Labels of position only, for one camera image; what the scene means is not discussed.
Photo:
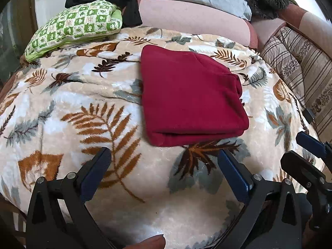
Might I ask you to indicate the beige leaf pattern fleece blanket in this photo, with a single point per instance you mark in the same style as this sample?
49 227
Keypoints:
59 111

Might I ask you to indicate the person's left hand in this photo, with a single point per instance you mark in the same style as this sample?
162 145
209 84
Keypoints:
155 242

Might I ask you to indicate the brown striped quilt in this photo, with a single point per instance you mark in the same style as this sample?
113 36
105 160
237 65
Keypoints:
306 70

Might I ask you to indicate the dark red garment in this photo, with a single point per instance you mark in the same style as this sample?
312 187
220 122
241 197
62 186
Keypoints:
189 98

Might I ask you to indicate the pink long bolster pillow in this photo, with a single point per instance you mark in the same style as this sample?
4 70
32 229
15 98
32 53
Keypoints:
193 18

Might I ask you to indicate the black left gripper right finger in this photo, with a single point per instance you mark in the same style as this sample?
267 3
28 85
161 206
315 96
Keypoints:
270 217

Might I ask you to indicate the green white patterned cloth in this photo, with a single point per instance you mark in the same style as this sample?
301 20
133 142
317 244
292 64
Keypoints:
79 23

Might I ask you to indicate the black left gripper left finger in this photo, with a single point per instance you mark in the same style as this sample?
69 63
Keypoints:
57 215

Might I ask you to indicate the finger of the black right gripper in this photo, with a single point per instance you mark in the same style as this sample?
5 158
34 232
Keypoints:
301 170
319 149

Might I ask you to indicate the pink brown patch blanket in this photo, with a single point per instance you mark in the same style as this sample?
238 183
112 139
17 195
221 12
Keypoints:
303 22

